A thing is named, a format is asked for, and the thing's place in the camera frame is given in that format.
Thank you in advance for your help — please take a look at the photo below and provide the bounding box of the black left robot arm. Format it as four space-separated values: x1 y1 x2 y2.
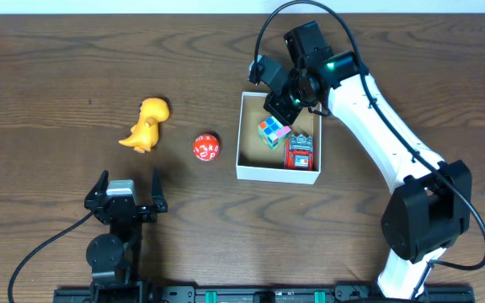
84 170 168 286

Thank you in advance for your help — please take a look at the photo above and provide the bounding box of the multicoloured puzzle cube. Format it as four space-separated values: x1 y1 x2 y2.
258 116 291 150

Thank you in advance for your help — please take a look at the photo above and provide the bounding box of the red ball with white letters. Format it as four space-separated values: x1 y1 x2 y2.
193 133 221 162

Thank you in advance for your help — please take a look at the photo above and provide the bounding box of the orange toy dinosaur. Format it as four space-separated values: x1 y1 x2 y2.
119 98 170 153

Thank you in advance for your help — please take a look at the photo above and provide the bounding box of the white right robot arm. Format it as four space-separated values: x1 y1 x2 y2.
249 22 476 302

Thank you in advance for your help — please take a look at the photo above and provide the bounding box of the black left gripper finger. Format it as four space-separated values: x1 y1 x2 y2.
93 170 109 198
151 168 164 202

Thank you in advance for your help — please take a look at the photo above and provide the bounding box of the red toy robot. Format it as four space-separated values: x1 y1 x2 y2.
284 134 314 171

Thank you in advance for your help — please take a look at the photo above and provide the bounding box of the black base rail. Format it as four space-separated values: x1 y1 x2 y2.
52 282 475 303

